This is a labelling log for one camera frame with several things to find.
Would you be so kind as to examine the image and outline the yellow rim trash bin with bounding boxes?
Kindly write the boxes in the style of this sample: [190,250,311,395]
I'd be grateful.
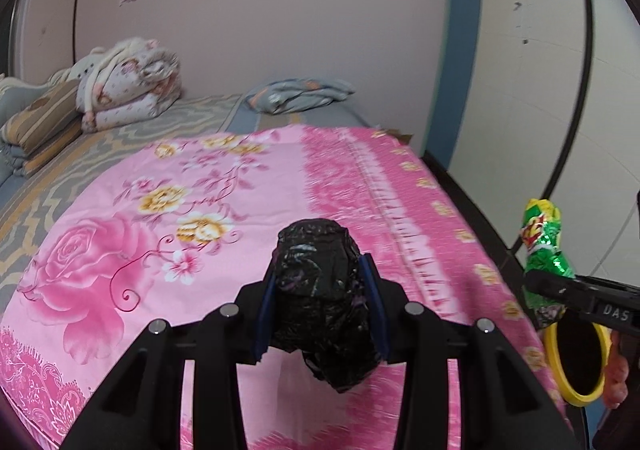
[542,315,611,407]

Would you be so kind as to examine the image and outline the folded floral quilt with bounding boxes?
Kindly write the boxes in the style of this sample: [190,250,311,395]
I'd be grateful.
[76,38,182,133]

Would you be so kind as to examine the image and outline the pink floral bed cover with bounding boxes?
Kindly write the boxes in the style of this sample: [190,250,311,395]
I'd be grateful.
[1,125,559,449]

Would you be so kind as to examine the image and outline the white plush bear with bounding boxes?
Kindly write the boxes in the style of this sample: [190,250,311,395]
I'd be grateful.
[47,47,106,85]

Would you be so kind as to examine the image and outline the white wardrobe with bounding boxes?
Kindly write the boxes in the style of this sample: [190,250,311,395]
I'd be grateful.
[427,0,639,285]

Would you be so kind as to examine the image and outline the green snack bag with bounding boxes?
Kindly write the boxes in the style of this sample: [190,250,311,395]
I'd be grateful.
[521,199,575,330]

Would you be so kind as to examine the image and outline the black plastic bag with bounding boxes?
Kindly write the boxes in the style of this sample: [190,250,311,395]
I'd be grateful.
[269,218,382,394]

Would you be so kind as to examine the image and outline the person right hand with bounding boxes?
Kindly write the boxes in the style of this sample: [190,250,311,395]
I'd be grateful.
[603,331,629,410]

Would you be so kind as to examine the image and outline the grey blue folded blanket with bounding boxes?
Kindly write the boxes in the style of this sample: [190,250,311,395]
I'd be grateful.
[242,78,356,114]

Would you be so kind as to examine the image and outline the cardboard box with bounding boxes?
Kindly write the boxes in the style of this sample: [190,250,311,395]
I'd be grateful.
[372,129,412,146]

